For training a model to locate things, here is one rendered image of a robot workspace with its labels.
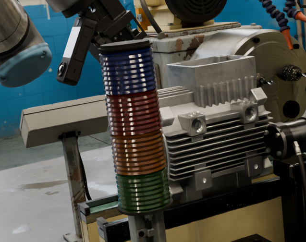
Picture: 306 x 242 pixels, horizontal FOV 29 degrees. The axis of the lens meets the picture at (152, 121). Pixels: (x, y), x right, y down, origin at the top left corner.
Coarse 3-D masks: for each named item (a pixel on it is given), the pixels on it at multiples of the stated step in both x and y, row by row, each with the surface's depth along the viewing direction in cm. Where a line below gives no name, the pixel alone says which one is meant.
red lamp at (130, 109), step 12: (108, 96) 65; (120, 96) 64; (132, 96) 64; (144, 96) 64; (156, 96) 66; (108, 108) 66; (120, 108) 64; (132, 108) 64; (144, 108) 64; (156, 108) 66; (108, 120) 67; (120, 120) 65; (132, 120) 64; (144, 120) 65; (156, 120) 66; (120, 132) 65; (132, 132) 65; (144, 132) 65
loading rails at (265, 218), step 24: (216, 192) 112; (240, 192) 102; (264, 192) 104; (96, 216) 103; (120, 216) 105; (168, 216) 97; (192, 216) 99; (216, 216) 101; (240, 216) 103; (264, 216) 105; (96, 240) 103; (120, 240) 94; (168, 240) 98; (192, 240) 100; (216, 240) 102
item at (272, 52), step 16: (224, 32) 145; (240, 32) 138; (256, 32) 133; (272, 32) 134; (208, 48) 141; (224, 48) 135; (240, 48) 132; (256, 48) 133; (272, 48) 135; (288, 48) 136; (256, 64) 133; (272, 64) 135; (288, 64) 137; (304, 64) 139; (288, 80) 136; (304, 80) 139; (272, 96) 136; (288, 96) 138; (304, 96) 141; (272, 112) 137; (288, 112) 138; (304, 112) 142
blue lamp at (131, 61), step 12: (108, 60) 64; (120, 60) 63; (132, 60) 63; (144, 60) 64; (108, 72) 64; (120, 72) 63; (132, 72) 63; (144, 72) 64; (108, 84) 64; (120, 84) 64; (132, 84) 64; (144, 84) 64; (156, 84) 66
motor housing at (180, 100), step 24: (168, 96) 99; (192, 96) 100; (216, 120) 97; (240, 120) 99; (264, 120) 100; (168, 144) 94; (192, 144) 96; (216, 144) 98; (240, 144) 100; (264, 144) 102; (168, 168) 95; (192, 168) 96; (216, 168) 98; (240, 168) 100
